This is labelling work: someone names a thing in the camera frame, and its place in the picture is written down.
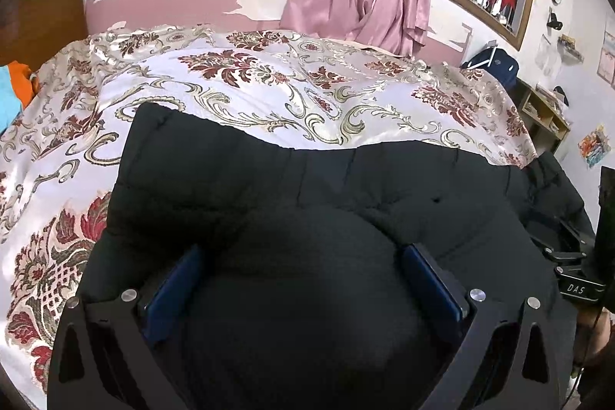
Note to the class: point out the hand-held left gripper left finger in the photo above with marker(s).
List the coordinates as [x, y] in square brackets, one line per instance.
[173, 294]

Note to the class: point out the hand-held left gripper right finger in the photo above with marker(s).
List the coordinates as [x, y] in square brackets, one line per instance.
[430, 290]

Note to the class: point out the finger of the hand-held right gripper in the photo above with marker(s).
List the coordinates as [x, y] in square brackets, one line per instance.
[559, 252]

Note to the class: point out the dark puffer jacket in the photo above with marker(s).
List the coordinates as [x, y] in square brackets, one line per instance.
[307, 218]

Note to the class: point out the person's right hand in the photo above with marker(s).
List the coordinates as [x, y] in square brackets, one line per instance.
[598, 338]

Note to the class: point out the wooden shelf unit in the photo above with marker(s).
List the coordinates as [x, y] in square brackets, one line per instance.
[543, 112]

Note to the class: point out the dark blue backpack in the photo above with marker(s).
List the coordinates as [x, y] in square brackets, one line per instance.
[502, 66]

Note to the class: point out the white paper sheet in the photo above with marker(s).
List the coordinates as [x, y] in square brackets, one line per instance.
[544, 53]

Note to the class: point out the floral satin bedspread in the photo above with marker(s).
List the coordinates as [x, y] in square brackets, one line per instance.
[250, 76]

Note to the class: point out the light blue cloth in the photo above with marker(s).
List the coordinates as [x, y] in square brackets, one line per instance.
[8, 98]

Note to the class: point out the orange cloth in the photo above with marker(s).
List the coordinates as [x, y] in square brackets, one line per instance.
[24, 83]

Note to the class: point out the wooden headboard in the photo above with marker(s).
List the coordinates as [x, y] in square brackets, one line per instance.
[43, 16]

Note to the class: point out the colourful wall poster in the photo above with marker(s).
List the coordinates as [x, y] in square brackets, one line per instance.
[593, 147]

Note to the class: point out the wall calendar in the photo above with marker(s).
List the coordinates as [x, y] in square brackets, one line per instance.
[607, 63]

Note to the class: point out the small wall shelf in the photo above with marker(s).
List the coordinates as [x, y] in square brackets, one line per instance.
[571, 44]

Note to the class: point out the black wall fixture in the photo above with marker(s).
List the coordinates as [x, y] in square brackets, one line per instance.
[554, 22]

